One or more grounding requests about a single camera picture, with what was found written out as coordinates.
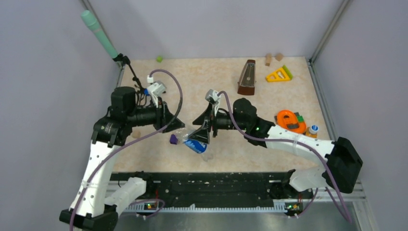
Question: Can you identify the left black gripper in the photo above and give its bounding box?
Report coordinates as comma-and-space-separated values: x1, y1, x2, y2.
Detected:
127, 96, 185, 133

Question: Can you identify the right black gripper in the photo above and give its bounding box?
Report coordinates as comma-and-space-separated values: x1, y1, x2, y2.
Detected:
189, 102, 248, 144

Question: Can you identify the clear crushed plastic bottle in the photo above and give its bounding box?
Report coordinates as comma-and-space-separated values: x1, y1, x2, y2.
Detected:
174, 127, 207, 154

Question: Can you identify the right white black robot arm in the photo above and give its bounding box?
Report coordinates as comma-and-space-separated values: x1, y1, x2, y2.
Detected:
188, 98, 363, 198

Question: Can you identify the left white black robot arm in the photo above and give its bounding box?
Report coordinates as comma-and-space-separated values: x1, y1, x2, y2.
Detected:
59, 82, 184, 231

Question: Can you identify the orange juice bottle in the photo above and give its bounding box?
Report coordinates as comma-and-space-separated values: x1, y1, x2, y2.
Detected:
305, 125, 319, 139

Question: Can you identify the purple small block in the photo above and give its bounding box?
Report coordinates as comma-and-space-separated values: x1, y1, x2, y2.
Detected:
169, 134, 179, 145

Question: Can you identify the beige wooden cube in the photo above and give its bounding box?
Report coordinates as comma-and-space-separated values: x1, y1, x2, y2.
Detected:
131, 130, 141, 139

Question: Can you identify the brown metronome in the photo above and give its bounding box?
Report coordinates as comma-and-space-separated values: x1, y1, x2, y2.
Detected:
237, 59, 256, 96

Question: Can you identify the orange toy tape dispenser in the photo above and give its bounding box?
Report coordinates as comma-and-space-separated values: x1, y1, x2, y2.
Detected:
274, 110, 307, 134

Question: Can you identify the yellow triangle toy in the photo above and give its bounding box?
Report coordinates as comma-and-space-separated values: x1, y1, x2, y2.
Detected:
265, 65, 293, 82

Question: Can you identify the tall wooden block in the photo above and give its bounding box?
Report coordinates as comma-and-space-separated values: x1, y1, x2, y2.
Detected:
265, 53, 272, 66

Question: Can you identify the small wooden cube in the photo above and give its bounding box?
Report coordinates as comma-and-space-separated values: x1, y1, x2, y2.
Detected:
275, 53, 284, 62

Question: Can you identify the mint green microphone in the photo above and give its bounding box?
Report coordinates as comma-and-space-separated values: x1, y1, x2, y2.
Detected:
80, 10, 119, 60

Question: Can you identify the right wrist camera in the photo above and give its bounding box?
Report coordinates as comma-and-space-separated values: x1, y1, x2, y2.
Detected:
205, 89, 221, 115

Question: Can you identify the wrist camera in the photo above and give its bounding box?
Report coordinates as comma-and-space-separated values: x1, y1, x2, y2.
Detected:
144, 81, 166, 108
205, 89, 221, 115

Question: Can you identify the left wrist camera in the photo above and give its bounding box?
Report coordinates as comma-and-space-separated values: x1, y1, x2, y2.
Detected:
144, 81, 166, 108

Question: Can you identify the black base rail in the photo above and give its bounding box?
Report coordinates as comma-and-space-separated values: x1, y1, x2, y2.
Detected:
110, 171, 313, 209

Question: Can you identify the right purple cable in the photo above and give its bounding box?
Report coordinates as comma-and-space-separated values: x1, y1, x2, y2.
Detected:
218, 90, 353, 224

